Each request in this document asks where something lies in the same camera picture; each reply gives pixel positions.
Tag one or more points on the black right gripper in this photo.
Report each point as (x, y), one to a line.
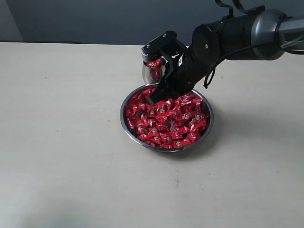
(196, 62)

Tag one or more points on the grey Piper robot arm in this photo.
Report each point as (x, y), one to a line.
(257, 35)

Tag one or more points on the stainless steel cup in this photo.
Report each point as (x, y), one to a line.
(151, 75)

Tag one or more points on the red snack packet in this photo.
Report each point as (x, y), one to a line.
(155, 64)

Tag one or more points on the metal bowl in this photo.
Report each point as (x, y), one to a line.
(177, 116)

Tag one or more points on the red wrapped candy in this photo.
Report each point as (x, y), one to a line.
(157, 140)
(193, 136)
(144, 137)
(177, 144)
(166, 138)

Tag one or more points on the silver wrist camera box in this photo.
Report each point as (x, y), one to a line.
(165, 44)

